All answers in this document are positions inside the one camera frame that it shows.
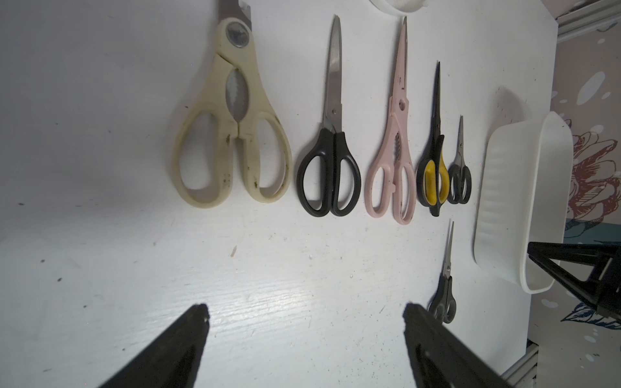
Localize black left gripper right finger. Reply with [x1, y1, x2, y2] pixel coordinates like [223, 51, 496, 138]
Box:
[403, 303, 509, 387]

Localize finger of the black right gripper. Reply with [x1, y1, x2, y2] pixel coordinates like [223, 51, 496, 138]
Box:
[526, 241, 621, 321]

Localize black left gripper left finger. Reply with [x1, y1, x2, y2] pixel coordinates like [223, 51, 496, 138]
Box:
[102, 304, 210, 387]

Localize grey black handled scissors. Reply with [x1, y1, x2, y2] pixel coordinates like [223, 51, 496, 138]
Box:
[428, 221, 457, 324]

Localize yellow black scissors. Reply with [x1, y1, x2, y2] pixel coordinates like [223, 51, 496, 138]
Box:
[417, 61, 450, 217]

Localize pink kitchen scissors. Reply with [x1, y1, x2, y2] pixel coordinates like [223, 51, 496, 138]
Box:
[364, 18, 417, 226]

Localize small black scissors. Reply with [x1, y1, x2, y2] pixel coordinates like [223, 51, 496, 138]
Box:
[296, 16, 362, 218]

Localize cream kitchen scissors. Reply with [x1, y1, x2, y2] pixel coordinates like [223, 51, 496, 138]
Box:
[171, 0, 294, 209]

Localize white storage box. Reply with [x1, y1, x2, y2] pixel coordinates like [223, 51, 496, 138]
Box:
[474, 112, 573, 294]

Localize white utensil holder cup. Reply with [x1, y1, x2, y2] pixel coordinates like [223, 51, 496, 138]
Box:
[370, 0, 429, 16]

